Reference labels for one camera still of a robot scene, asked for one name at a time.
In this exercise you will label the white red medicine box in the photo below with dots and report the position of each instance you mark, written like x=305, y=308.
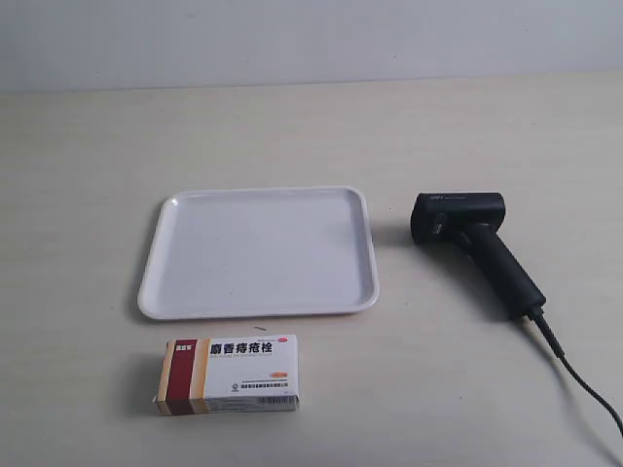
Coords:
x=230, y=375

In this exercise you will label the black handheld barcode scanner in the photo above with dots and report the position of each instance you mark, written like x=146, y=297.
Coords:
x=471, y=222

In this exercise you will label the white plastic tray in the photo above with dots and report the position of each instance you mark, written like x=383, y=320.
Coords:
x=270, y=252

